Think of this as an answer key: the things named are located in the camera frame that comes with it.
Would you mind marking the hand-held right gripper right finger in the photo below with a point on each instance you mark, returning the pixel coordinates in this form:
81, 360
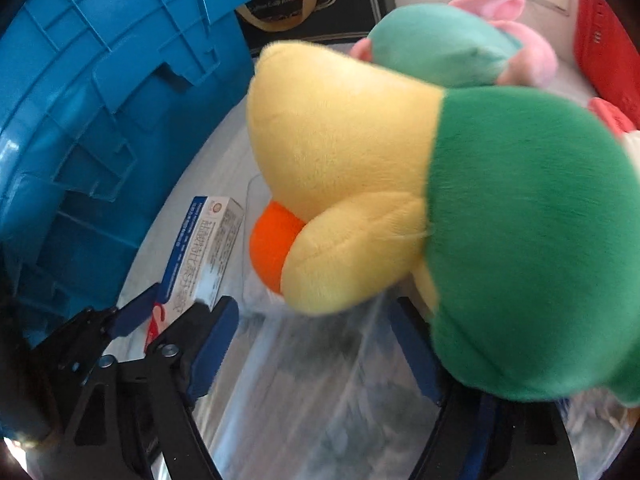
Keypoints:
415, 355

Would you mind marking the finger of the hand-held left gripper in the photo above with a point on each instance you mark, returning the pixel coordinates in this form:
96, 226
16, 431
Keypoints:
135, 310

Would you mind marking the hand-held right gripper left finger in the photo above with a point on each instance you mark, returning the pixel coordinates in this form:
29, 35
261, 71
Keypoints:
215, 345

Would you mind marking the white medicine box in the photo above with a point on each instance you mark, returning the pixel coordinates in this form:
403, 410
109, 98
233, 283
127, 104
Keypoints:
205, 250

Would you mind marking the blue plastic crate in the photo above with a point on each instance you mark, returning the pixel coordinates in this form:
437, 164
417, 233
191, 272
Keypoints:
125, 110

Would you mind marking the yellow duck plush toy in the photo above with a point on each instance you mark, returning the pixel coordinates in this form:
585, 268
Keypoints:
350, 135

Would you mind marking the pink pig plush toy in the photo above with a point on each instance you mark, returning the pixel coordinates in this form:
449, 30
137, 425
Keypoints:
440, 40

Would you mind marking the clear plastic bag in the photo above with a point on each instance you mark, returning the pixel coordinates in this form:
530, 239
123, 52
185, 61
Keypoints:
310, 385

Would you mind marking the pink patterned packet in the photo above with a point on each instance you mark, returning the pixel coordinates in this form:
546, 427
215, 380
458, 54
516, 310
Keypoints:
610, 115

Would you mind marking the black gift bag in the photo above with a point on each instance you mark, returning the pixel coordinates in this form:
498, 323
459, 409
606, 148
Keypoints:
345, 10

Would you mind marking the red plastic case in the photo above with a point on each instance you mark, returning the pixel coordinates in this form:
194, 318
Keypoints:
605, 45

